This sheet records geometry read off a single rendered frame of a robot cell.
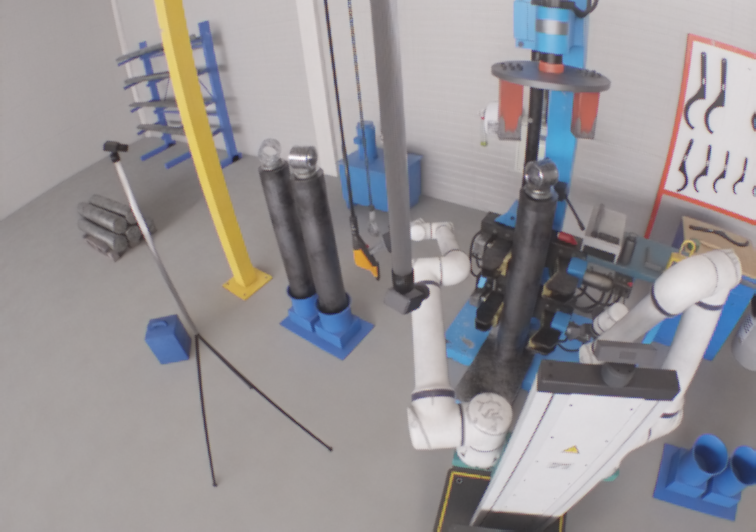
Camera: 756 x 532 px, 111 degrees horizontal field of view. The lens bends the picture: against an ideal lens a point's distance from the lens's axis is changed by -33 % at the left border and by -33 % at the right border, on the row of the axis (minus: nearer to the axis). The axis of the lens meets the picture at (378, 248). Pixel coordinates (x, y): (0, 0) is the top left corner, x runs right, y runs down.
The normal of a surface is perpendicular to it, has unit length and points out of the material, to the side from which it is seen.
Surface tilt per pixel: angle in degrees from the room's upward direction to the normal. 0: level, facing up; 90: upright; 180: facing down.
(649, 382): 0
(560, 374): 0
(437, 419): 18
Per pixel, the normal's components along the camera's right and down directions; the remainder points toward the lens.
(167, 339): 0.25, 0.56
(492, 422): 0.02, -0.73
